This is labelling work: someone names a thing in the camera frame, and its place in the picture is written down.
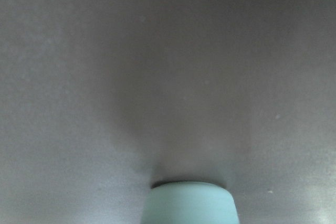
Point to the mint green plastic cup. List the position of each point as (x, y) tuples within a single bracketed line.
[(189, 202)]

